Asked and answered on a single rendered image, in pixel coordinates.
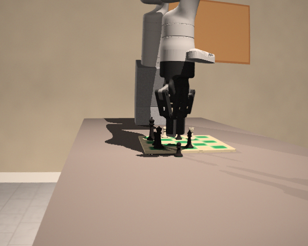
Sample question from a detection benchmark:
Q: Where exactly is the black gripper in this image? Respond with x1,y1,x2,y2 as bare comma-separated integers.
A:
155,61,195,137

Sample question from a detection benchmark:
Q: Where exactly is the green and cream chessboard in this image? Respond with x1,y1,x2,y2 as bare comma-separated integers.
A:
139,135,236,154

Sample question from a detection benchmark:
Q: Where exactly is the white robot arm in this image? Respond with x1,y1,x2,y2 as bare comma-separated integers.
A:
140,0,215,67

